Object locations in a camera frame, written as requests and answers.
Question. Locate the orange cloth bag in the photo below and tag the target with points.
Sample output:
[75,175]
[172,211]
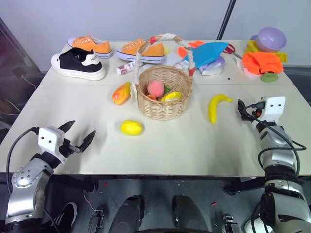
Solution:
[262,63]

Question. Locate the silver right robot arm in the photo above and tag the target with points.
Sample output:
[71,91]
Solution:
[279,157]

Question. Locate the dark rounded robot foot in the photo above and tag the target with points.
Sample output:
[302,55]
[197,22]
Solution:
[130,213]
[189,212]

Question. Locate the orange canvas sneaker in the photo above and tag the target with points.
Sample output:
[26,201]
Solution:
[93,46]
[145,51]

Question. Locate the black and white sneaker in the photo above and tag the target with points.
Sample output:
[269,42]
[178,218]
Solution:
[77,64]

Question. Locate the black shoe with white stripes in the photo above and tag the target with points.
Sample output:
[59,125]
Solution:
[66,216]

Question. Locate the blue felt cloth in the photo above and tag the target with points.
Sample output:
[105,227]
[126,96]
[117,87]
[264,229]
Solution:
[209,53]

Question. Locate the yellow plastic tray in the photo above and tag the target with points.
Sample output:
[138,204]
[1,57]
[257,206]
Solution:
[252,46]

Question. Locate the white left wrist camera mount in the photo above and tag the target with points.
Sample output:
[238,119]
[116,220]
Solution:
[50,140]

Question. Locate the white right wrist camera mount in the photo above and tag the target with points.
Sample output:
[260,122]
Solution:
[274,108]

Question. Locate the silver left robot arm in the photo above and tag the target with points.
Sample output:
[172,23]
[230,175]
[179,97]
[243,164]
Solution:
[26,179]

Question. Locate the yellow banana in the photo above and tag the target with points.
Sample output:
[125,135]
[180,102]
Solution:
[215,108]

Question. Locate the small green object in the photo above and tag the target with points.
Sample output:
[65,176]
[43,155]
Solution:
[167,89]

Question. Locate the rolled white red wrapper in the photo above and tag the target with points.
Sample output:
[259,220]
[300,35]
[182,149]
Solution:
[125,69]

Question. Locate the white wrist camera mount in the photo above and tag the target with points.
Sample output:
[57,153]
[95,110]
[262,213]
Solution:
[274,108]
[50,140]

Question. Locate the pink peach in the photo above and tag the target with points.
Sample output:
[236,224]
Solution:
[155,88]

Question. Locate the small orange red fruit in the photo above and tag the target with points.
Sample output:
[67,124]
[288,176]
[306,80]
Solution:
[152,97]

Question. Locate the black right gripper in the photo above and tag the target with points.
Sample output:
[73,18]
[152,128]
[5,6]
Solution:
[253,114]

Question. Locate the orange felt piece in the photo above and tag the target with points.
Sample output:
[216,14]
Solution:
[195,44]

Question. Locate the purple plastic bowl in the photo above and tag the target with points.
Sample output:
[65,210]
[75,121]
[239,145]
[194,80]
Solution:
[271,39]

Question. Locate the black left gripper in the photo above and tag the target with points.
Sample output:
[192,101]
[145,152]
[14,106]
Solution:
[69,148]

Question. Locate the green round lid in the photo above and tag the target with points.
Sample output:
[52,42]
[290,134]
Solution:
[269,77]

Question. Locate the yellow lemon half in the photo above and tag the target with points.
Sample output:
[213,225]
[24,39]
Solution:
[172,96]

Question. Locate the white plastic packet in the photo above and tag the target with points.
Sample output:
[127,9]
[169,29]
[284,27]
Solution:
[211,69]

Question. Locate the orange yellow mango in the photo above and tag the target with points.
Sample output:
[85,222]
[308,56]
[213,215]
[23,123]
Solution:
[121,93]

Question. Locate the black metal pole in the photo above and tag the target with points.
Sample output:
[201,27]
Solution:
[226,19]

